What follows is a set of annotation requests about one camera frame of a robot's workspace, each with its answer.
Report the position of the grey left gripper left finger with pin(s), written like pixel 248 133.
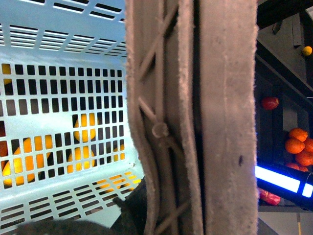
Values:
pixel 160 48

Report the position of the red mango upper shelf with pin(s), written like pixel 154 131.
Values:
pixel 270 103

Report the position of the light blue plastic basket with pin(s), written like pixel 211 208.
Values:
pixel 66 150

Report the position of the orange fruit pile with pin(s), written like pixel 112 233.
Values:
pixel 300 147

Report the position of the red mango shelf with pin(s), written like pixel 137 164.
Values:
pixel 270 103
pixel 269 197

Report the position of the black fruit display shelf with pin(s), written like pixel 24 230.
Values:
pixel 282 71

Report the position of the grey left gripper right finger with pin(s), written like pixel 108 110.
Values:
pixel 228 33

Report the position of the yellow lemon on shelf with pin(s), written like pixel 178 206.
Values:
pixel 307 51

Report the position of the red mango lower shelf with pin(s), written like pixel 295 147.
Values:
pixel 269 197

